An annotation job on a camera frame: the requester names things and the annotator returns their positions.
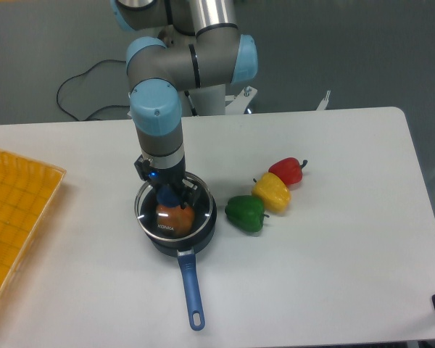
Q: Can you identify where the glass pot lid blue knob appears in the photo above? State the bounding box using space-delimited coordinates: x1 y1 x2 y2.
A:
134 173 216 247

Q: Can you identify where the yellow bell pepper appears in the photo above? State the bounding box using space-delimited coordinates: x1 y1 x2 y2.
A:
252 173 291 214

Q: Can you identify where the red bell pepper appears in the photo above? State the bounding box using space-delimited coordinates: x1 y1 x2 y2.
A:
268 157 308 186

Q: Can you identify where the green bell pepper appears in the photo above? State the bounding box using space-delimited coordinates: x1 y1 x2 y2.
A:
225 195 268 233

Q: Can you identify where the yellow plastic basket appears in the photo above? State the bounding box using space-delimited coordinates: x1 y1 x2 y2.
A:
0 149 66 297

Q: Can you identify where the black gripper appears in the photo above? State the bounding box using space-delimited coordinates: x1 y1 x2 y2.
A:
134 155 200 210

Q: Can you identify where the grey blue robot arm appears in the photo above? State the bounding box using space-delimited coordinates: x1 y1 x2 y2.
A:
110 1 258 207

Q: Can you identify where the orange bread roll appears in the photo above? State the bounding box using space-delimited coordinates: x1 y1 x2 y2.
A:
156 204 195 238

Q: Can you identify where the black floor cable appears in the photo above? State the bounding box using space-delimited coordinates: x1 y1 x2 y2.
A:
56 59 133 122

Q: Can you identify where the dark pot with blue handle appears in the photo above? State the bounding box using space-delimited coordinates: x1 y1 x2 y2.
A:
134 184 217 331

